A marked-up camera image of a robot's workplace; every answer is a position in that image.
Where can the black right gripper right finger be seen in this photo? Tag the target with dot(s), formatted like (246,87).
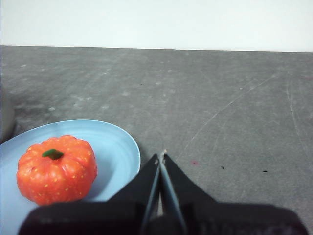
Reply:
(232,218)

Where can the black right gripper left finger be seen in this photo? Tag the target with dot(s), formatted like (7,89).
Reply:
(102,218)

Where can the orange pumpkin with green stem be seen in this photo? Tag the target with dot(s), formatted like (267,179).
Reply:
(56,176)

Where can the blue plate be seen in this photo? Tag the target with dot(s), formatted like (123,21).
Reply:
(115,151)

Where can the pale green electric steamer pot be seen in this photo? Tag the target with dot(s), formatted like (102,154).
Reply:
(5,117)

